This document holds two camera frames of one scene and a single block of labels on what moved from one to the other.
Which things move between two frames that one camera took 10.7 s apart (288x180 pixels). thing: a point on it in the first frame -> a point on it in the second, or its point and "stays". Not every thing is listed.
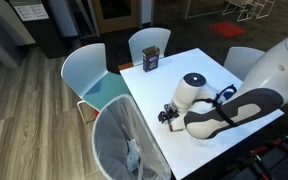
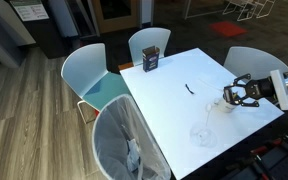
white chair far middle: [146, 38] stays
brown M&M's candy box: [176, 124] -> [228, 95]
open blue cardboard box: [150, 58] stays
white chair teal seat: [85, 71] stays
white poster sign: [30, 10] stays
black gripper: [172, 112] -> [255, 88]
